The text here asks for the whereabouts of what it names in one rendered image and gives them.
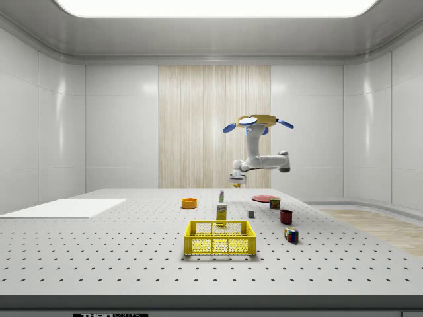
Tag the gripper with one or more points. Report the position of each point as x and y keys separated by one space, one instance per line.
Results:
x=236 y=179

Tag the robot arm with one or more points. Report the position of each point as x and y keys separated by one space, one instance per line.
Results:
x=264 y=162

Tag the small white bottle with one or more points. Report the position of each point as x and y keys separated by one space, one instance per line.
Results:
x=221 y=196

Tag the red plate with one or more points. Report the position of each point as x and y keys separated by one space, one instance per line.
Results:
x=261 y=198

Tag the yellow box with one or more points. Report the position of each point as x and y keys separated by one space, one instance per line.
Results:
x=221 y=212

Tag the grey cube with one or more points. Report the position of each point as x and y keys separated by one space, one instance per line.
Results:
x=251 y=214

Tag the flat-sided can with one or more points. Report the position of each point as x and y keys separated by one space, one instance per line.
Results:
x=274 y=204

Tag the yellow bowl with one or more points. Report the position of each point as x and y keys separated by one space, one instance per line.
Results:
x=189 y=203

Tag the dark red mug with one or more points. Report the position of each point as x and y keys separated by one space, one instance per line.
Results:
x=286 y=217

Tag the yellow basket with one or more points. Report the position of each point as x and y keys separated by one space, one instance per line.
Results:
x=219 y=241

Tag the puzzle cube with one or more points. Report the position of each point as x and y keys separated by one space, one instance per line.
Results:
x=291 y=235

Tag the white board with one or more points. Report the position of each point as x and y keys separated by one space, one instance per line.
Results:
x=62 y=208

